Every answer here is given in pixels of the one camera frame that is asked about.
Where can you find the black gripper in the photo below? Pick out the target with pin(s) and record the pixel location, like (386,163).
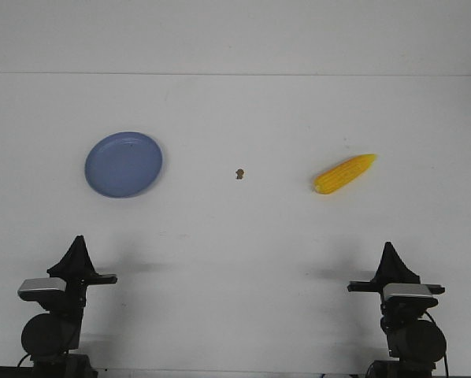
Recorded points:
(77,271)
(393,270)

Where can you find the small brown table mark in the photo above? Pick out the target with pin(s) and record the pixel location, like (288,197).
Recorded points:
(239,174)

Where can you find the blue round plate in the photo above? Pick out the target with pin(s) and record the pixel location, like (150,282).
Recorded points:
(123,165)

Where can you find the yellow corn cob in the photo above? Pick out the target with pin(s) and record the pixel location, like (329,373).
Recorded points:
(342,174)

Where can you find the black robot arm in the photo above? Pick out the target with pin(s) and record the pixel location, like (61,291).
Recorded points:
(415,341)
(50,338)

